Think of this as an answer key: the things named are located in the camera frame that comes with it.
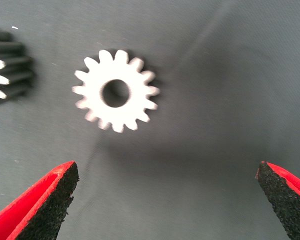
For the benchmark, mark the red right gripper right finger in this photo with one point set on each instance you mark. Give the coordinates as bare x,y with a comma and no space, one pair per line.
285,200

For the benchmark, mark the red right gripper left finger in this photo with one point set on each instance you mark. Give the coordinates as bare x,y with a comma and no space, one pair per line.
35,215

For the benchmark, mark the small steel planetary gear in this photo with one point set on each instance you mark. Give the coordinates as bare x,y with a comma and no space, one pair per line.
10,75
95,92

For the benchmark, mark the dark grey table cloth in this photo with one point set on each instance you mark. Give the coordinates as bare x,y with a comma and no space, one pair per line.
215,50

